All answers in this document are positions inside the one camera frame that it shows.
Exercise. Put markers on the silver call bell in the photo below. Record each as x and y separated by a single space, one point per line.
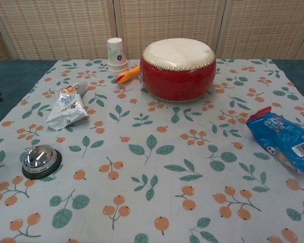
38 159

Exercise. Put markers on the silver foil snack packet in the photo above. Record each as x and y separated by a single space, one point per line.
67 108

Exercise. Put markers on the stack of floral paper cups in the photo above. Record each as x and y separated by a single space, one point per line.
115 54

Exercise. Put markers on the orange rubber chicken toy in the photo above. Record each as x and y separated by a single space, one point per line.
128 74

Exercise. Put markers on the woven folding screen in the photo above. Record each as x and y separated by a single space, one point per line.
152 27

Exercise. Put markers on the floral fruit print tablecloth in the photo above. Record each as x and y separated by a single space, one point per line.
152 177

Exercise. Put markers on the red Chinese drum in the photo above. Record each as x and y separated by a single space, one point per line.
177 73

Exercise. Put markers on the blue snack bag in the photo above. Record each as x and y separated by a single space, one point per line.
285 141

